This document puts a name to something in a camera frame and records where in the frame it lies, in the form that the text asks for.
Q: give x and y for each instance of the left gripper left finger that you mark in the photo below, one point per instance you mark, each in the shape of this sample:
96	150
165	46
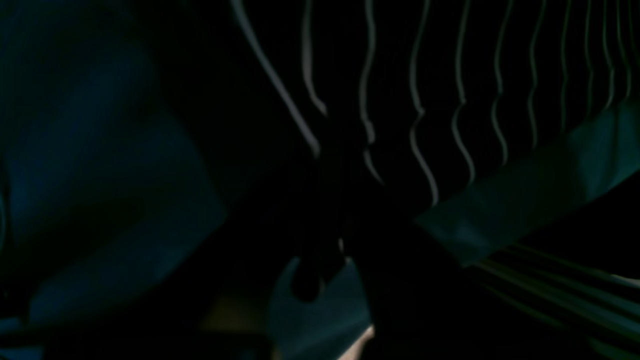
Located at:
213	305

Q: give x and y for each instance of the navy white striped t-shirt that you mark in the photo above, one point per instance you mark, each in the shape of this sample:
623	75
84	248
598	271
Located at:
507	130

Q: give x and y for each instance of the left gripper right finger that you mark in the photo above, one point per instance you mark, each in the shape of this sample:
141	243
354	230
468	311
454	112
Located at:
423	306

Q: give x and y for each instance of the teal table cloth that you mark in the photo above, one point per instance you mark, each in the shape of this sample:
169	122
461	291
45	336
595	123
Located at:
104	192

